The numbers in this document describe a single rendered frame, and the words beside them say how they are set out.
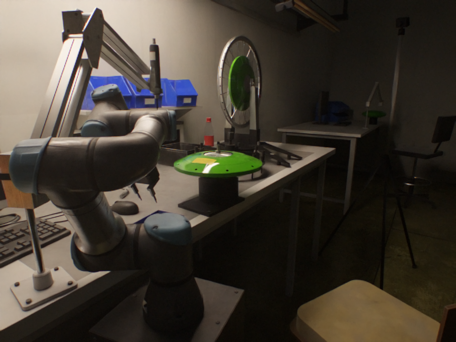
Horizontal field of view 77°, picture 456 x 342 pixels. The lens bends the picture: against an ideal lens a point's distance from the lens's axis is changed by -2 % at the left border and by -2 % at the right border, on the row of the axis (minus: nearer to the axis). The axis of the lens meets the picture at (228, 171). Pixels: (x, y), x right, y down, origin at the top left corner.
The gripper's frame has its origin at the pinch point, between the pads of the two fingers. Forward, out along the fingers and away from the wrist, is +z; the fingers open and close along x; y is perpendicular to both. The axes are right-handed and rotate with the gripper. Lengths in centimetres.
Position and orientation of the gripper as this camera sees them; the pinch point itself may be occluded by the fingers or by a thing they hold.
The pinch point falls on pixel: (149, 201)
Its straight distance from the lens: 85.3
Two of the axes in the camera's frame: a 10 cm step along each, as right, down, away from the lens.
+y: 3.3, -6.5, 6.8
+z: 1.7, 7.5, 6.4
